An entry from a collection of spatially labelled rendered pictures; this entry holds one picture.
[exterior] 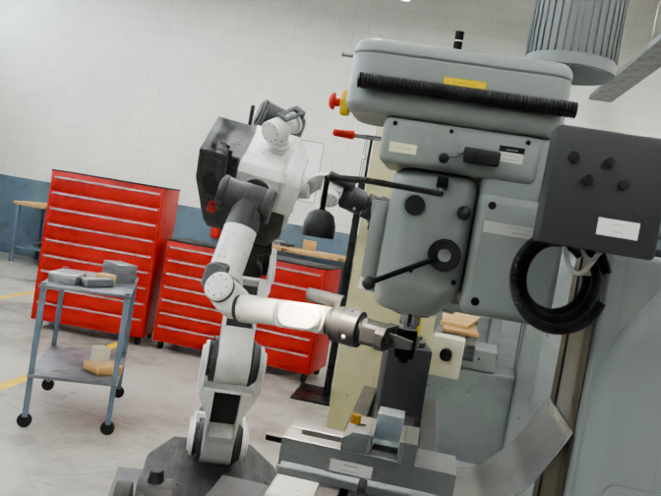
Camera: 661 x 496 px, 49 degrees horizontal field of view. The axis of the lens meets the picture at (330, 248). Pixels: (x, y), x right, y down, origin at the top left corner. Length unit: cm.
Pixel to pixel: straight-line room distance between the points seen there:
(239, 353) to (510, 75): 118
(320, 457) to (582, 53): 98
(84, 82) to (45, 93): 65
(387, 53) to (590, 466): 94
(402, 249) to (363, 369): 194
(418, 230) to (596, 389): 48
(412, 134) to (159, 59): 1027
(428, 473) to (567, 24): 96
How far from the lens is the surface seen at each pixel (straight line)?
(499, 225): 158
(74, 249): 702
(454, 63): 161
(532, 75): 161
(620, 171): 136
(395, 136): 159
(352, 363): 350
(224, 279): 187
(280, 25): 1134
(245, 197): 198
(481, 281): 158
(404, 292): 162
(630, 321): 159
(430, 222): 160
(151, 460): 267
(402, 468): 148
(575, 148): 135
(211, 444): 249
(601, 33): 169
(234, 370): 228
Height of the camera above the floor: 151
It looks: 3 degrees down
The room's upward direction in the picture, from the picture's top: 10 degrees clockwise
